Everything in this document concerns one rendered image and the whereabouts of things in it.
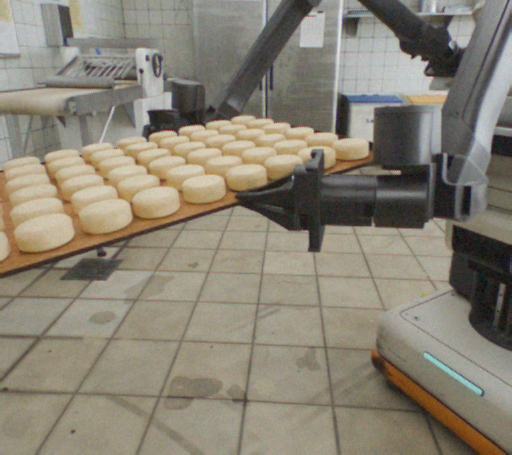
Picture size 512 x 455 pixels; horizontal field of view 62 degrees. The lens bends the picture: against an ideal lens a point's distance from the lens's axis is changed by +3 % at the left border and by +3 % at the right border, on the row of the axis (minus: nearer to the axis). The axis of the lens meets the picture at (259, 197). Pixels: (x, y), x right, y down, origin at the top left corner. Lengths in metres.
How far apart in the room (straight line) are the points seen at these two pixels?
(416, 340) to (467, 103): 1.08
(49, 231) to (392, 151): 0.34
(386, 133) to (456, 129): 0.11
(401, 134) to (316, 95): 3.85
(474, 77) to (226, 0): 3.86
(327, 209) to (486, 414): 1.09
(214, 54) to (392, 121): 3.93
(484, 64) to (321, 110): 3.76
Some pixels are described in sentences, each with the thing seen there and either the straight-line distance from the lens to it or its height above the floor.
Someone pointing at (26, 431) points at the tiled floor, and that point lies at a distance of 1.72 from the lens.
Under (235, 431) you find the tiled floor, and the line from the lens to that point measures 1.54.
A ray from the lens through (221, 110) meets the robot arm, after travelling 0.97.
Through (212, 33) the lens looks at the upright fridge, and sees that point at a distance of 4.33.
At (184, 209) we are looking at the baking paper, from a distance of 0.48.
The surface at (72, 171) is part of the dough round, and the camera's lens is 0.64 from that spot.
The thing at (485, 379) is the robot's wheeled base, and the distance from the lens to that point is 1.44.
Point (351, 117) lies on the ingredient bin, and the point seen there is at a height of 0.55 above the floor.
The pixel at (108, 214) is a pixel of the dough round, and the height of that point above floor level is 0.98.
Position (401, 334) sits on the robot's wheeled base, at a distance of 1.55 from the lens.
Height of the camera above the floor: 1.12
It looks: 18 degrees down
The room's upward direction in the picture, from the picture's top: straight up
